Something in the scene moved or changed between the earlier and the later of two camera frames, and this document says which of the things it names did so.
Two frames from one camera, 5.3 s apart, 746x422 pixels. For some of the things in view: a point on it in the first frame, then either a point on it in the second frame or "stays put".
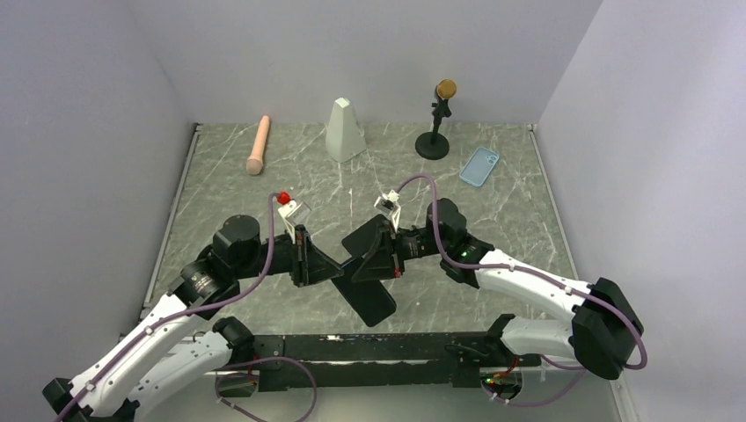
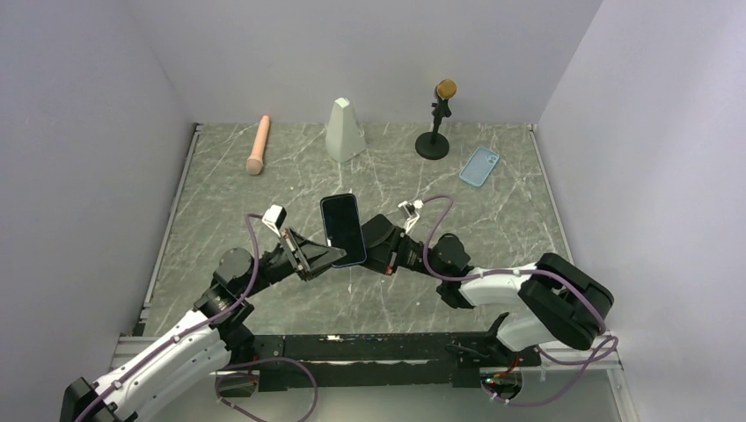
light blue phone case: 479,166 stays put
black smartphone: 370,299 to 344,228
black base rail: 373,362 stays put
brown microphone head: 446,88 stays put
